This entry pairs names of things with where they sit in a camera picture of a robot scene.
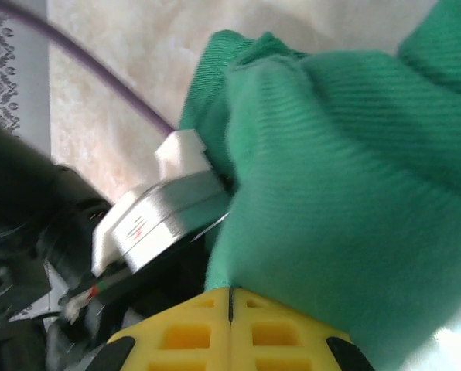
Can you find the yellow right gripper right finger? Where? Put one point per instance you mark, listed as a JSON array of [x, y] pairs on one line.
[[277, 340]]

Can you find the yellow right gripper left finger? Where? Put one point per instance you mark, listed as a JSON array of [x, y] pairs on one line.
[[184, 340]]

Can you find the green long pants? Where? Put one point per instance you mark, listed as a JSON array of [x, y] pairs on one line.
[[331, 174]]

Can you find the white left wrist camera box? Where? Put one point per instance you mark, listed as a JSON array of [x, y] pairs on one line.
[[153, 224]]

